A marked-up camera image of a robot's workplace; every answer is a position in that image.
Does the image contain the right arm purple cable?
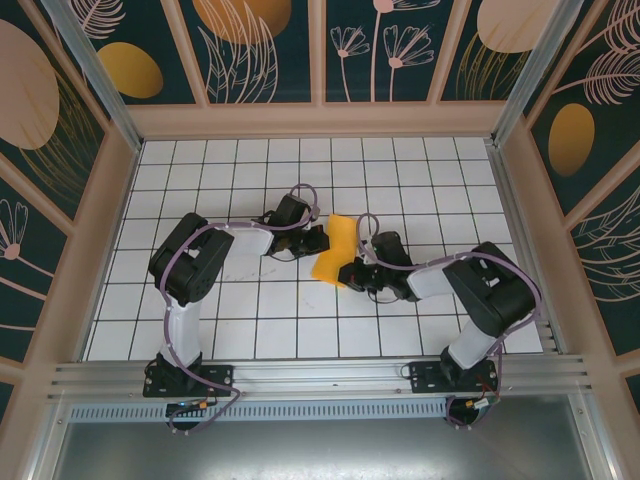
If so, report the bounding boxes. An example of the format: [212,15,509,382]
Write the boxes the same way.
[355,212,546,432]

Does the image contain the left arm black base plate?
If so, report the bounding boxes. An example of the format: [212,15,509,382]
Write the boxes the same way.
[143,362,235,399]

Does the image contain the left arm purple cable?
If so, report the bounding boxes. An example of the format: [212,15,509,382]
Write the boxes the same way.
[159,183,321,436]

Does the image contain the wall panel with leaf drawing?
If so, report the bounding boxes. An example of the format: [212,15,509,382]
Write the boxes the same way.
[179,0,317,106]

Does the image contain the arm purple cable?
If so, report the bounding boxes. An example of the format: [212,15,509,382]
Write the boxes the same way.
[355,212,546,432]
[159,183,321,436]

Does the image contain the grey metal sheet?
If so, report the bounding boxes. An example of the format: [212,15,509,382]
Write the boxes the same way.
[49,418,619,480]

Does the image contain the wall panel with beige circle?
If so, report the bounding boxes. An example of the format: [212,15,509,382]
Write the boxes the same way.
[439,0,547,104]

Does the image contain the aluminium front rail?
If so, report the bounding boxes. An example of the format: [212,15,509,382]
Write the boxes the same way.
[47,353,594,401]

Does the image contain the aluminium frame post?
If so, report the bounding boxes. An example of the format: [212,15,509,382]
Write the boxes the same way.
[492,0,596,146]
[42,0,144,152]

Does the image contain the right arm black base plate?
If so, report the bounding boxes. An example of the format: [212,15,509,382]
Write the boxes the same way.
[408,360,501,394]

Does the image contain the wall panel with flower drawings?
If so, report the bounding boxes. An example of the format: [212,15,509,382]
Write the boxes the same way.
[324,0,469,105]

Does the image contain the wall panel orange oval fern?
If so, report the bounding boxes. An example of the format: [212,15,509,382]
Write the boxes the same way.
[527,0,640,217]

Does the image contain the wall panel pink leaf outlines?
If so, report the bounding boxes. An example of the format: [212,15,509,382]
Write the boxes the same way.
[569,169,640,359]

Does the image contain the wall panel single pink flower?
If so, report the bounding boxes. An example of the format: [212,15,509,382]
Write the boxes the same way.
[0,157,71,364]

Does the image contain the aluminium side rail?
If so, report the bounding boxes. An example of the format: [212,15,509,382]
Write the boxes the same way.
[487,142,559,354]

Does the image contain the wall panel large beige oval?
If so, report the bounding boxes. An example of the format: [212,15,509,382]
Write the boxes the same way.
[0,0,110,224]

